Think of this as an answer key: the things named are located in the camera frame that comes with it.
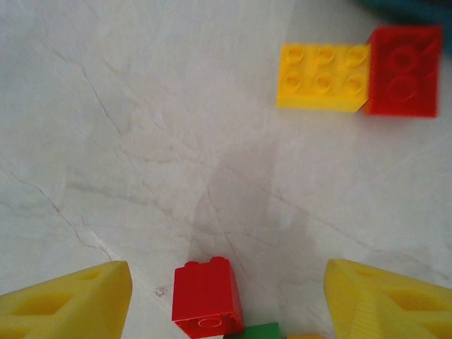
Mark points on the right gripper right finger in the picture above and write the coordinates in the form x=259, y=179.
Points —
x=346, y=300

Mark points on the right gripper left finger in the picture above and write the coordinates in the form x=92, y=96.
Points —
x=106, y=303

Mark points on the yellow lego brick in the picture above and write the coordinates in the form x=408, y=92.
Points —
x=318, y=95
x=305, y=337

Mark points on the green lego brick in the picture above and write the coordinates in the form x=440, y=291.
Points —
x=257, y=332

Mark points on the red lego brick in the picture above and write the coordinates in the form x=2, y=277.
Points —
x=385, y=88
x=201, y=293

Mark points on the dark teal plastic container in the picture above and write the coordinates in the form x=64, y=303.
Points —
x=406, y=7

